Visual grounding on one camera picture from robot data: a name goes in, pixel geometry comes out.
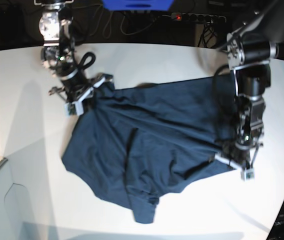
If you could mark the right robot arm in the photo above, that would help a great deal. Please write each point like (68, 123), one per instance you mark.
(58, 53)

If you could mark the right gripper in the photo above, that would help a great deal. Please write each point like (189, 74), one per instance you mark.
(79, 86)

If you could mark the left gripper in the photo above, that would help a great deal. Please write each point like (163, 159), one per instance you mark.
(239, 153)

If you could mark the black power strip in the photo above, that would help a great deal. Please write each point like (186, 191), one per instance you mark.
(197, 18)

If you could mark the blue plastic bin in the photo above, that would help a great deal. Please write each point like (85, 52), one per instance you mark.
(137, 5)

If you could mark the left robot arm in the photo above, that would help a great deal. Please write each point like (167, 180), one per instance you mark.
(250, 49)

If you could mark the dark blue t-shirt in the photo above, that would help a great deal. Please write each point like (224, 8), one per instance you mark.
(136, 145)

